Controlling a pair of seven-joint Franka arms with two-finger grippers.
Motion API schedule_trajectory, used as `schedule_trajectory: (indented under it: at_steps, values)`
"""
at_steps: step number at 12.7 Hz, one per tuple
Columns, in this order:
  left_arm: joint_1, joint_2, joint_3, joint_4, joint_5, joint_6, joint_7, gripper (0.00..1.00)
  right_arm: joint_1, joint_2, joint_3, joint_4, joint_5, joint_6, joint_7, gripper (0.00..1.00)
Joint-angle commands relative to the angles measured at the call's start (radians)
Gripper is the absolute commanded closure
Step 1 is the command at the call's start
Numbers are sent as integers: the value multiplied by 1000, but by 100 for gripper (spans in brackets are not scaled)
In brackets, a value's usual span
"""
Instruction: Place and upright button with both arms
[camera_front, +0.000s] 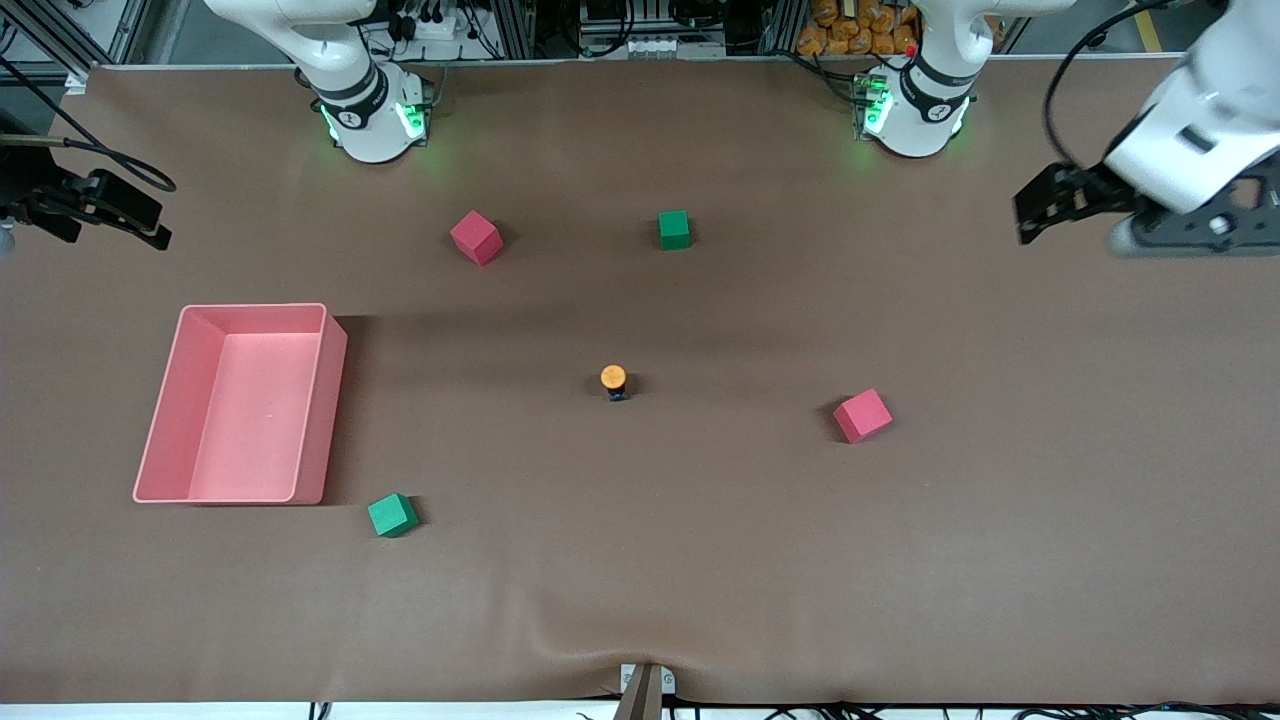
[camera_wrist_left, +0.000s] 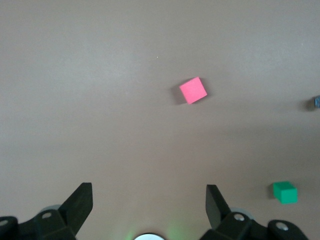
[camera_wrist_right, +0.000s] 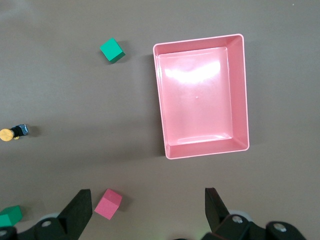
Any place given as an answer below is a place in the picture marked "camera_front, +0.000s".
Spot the white terminal block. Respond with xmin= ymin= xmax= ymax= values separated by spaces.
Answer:
xmin=578 ymin=35 xmax=727 ymax=59

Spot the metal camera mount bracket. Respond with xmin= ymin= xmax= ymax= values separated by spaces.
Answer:
xmin=618 ymin=662 xmax=677 ymax=720

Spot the pink foam cube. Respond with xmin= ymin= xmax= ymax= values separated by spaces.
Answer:
xmin=449 ymin=210 xmax=504 ymax=267
xmin=833 ymin=388 xmax=894 ymax=444

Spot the table cover mat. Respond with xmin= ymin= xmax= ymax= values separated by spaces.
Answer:
xmin=0 ymin=55 xmax=1280 ymax=706

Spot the pink plastic bin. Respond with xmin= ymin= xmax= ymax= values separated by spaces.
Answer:
xmin=132 ymin=303 xmax=349 ymax=506

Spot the aluminium frame profile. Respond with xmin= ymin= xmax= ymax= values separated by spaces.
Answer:
xmin=0 ymin=0 xmax=151 ymax=96
xmin=760 ymin=0 xmax=806 ymax=56
xmin=490 ymin=0 xmax=536 ymax=59

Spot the bag of orange items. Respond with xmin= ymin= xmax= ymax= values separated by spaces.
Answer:
xmin=797 ymin=0 xmax=919 ymax=58

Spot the white power strip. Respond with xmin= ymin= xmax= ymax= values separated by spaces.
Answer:
xmin=395 ymin=5 xmax=471 ymax=43

